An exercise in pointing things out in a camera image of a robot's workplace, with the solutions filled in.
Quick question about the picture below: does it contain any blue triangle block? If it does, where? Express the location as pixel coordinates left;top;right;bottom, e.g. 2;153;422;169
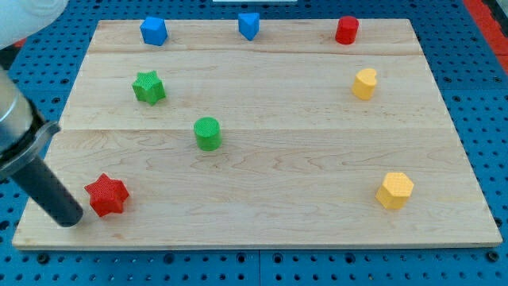
238;13;260;41

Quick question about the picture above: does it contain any yellow hexagon block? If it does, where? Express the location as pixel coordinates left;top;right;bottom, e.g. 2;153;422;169
375;172;414;210

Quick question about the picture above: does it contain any red star block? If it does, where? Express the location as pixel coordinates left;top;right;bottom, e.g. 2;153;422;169
84;173;129;217

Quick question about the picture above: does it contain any yellow heart block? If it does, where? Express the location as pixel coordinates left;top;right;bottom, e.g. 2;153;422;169
351;68;377;100

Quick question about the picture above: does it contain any red cylinder block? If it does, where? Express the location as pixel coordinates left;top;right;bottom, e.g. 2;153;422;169
335;16;360;44

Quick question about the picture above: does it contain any blue pentagon block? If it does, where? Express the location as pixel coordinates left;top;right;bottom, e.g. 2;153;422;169
140;17;167;46

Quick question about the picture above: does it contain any green star block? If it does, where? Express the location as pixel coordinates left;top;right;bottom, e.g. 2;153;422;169
132;71;166;106

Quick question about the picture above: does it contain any wooden board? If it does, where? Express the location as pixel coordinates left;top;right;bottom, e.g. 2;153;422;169
12;19;502;251

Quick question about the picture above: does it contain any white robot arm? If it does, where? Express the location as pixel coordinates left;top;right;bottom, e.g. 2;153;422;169
1;0;83;227

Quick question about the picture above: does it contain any green cylinder block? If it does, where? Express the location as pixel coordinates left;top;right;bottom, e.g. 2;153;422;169
194;117;222;151

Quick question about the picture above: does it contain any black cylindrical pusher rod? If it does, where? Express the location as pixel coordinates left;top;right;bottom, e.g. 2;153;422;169
11;157;83;227

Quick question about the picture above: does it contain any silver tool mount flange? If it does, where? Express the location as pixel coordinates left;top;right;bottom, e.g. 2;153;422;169
1;69;60;180

